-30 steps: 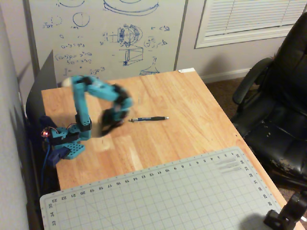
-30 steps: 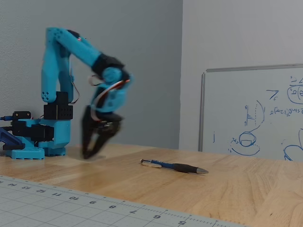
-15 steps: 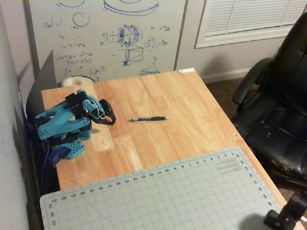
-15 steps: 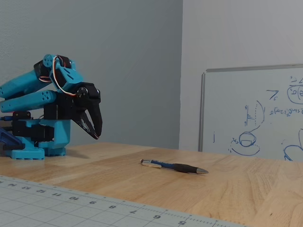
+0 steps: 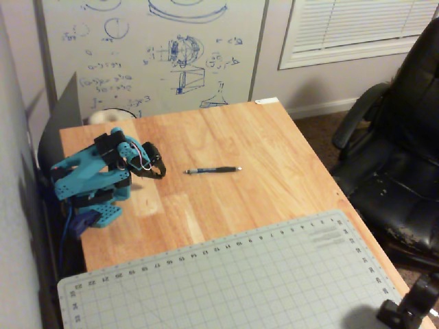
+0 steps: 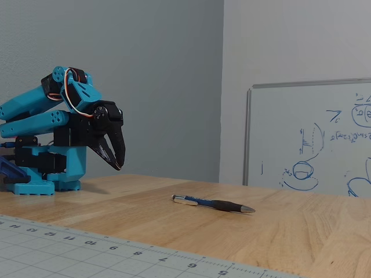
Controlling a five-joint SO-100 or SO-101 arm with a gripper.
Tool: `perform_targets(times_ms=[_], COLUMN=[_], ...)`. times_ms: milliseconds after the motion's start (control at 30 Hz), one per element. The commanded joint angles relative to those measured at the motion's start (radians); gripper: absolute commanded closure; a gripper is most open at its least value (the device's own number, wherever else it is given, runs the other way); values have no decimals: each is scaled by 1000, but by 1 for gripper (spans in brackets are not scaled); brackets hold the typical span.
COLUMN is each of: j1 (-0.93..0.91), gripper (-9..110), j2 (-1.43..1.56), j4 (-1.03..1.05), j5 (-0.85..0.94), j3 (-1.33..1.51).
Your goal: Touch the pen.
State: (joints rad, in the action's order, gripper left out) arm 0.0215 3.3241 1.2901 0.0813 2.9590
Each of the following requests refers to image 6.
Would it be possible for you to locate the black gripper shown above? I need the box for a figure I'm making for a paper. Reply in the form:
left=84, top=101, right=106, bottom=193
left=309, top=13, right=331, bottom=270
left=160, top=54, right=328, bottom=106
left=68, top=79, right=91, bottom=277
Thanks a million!
left=86, top=100, right=126, bottom=172

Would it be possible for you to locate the blue and black pen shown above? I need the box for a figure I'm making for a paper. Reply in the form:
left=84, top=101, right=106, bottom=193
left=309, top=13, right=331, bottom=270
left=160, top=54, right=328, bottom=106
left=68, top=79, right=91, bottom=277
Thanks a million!
left=172, top=195, right=256, bottom=214

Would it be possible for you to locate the grey backdrop panel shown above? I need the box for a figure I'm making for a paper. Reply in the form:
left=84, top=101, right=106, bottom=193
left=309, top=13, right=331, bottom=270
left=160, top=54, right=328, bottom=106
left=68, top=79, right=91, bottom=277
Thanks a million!
left=0, top=0, right=225, bottom=184

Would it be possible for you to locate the dark blue table clamp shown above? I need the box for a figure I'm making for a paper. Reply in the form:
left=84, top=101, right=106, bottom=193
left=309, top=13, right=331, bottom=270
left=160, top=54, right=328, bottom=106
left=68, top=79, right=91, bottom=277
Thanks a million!
left=0, top=155, right=30, bottom=186

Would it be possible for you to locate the grey cutting mat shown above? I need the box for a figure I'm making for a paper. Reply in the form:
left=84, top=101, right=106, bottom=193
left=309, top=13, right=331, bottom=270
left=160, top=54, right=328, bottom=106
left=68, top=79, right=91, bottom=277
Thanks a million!
left=0, top=214, right=302, bottom=278

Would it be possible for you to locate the whiteboard with blue drawings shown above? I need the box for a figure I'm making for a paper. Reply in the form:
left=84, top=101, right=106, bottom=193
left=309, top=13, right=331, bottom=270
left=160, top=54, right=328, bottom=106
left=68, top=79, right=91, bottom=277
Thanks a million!
left=242, top=77, right=371, bottom=199

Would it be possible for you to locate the white red servo wire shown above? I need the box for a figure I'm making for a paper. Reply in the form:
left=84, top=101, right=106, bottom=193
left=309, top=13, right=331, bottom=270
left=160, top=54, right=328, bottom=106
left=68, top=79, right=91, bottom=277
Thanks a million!
left=48, top=67, right=94, bottom=118

